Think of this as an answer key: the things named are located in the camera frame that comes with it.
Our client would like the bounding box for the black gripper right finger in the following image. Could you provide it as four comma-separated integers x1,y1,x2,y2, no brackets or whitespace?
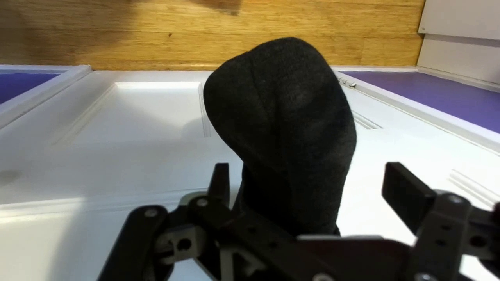
381,161,500,281

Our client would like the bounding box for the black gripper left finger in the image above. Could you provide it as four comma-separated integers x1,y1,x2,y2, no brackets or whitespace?
98,162,247,281

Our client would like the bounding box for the black knit beanie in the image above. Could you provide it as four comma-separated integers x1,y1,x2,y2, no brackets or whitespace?
201,36,359,239

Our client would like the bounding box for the white panelled door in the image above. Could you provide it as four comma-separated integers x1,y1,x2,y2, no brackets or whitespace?
0,64,500,281

